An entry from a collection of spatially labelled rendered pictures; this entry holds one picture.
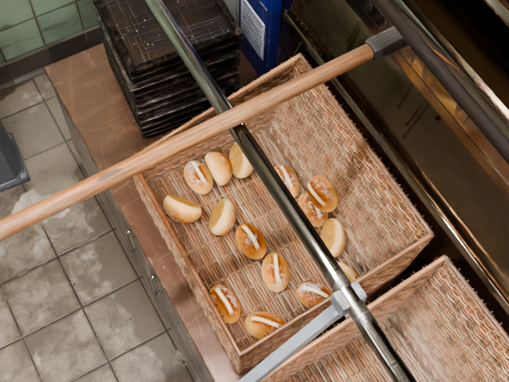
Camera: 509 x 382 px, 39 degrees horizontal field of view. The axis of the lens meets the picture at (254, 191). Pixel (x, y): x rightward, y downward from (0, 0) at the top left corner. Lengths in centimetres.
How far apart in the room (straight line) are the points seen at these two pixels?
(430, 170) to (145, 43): 73
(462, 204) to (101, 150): 96
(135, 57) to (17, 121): 111
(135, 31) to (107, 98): 31
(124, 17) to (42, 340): 108
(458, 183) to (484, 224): 9
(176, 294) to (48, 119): 118
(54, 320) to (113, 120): 73
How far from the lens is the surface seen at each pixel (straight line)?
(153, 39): 176
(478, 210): 143
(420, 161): 150
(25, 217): 118
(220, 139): 187
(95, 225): 250
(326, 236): 176
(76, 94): 206
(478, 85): 102
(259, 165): 121
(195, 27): 178
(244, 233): 174
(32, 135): 272
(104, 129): 198
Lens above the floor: 222
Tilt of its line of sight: 62 degrees down
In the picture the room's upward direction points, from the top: 4 degrees clockwise
